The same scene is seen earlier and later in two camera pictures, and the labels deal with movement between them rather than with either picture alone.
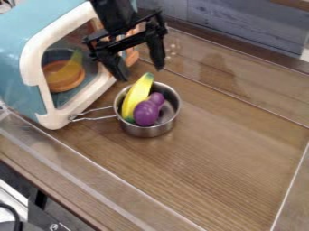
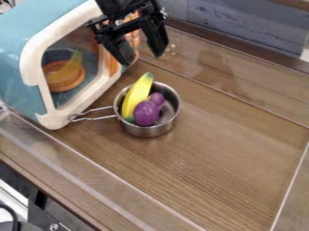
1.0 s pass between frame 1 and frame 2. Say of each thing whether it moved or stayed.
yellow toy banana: stayed
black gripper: moved
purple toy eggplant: stayed
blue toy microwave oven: stayed
